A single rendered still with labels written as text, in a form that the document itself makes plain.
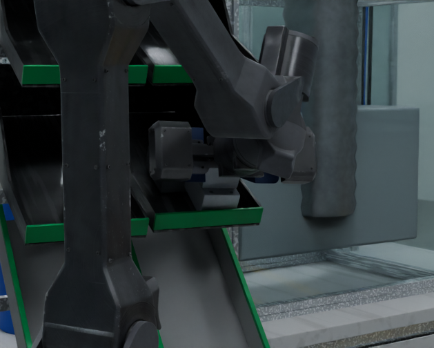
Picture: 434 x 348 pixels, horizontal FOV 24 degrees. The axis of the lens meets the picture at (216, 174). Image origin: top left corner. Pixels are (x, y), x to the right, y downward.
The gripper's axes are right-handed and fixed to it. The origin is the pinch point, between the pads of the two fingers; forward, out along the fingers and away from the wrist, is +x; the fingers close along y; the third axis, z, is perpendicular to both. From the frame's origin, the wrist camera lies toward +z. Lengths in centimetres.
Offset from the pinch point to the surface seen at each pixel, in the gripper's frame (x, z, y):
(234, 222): 0.9, -6.8, -2.1
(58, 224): -3.5, -7.7, 19.0
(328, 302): 87, -13, -58
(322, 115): 75, 25, -54
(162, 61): 1.1, 11.6, 5.8
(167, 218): -0.2, -6.5, 6.3
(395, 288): 90, -10, -77
